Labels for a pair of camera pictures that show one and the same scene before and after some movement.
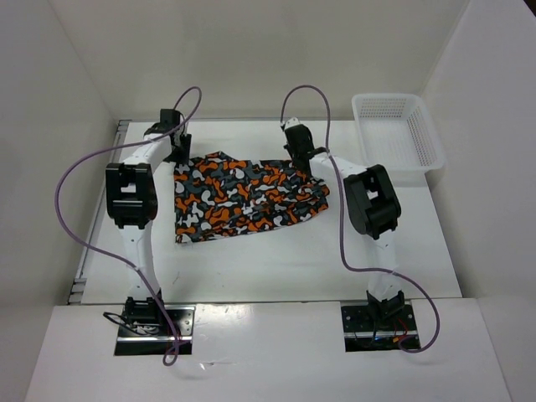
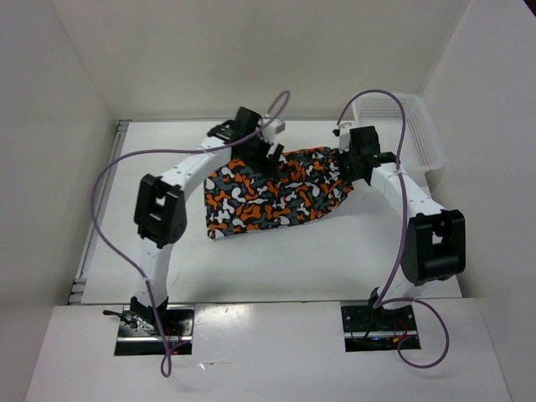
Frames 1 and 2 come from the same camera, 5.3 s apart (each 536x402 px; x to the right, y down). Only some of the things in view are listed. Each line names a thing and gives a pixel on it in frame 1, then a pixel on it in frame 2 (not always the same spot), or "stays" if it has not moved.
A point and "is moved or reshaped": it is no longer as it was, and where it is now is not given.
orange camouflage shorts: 217,193 is moved or reshaped
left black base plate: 153,340 stays
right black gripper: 290,150 to 346,176
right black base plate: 364,332 stays
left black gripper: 183,156 to 263,165
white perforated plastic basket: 397,132 stays
